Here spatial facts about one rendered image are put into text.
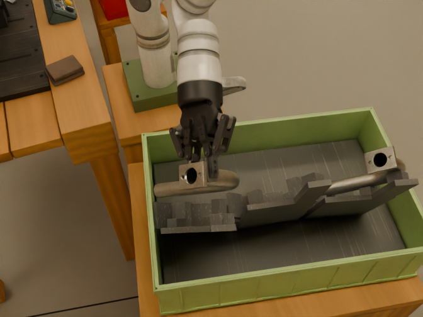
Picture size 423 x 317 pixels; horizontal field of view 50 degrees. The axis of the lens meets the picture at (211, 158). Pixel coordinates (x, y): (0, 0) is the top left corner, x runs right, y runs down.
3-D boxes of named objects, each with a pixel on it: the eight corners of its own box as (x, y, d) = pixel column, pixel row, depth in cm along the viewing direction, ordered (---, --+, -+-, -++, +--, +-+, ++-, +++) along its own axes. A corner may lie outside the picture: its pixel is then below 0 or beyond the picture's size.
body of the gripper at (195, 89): (165, 84, 75) (167, 140, 73) (202, 72, 69) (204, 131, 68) (197, 93, 80) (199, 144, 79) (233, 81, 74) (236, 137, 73)
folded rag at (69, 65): (54, 87, 132) (51, 80, 130) (44, 72, 136) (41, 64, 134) (85, 74, 136) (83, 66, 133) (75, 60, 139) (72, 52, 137)
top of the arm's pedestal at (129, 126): (196, 55, 154) (196, 46, 151) (225, 123, 136) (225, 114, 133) (103, 75, 148) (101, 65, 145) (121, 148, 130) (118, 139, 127)
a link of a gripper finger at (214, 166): (205, 146, 71) (206, 177, 71) (219, 143, 69) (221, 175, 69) (211, 147, 72) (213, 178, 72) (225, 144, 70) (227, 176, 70)
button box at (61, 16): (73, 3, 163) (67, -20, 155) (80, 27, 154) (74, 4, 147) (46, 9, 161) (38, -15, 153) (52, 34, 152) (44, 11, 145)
